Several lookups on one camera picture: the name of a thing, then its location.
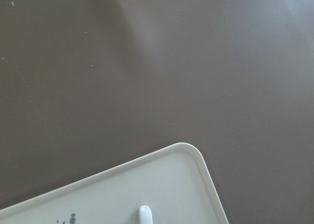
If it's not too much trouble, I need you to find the white ceramic spoon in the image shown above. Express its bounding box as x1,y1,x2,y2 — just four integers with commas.
138,205,153,224

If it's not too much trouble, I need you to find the cream rabbit serving tray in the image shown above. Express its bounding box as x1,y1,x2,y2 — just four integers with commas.
0,142,228,224

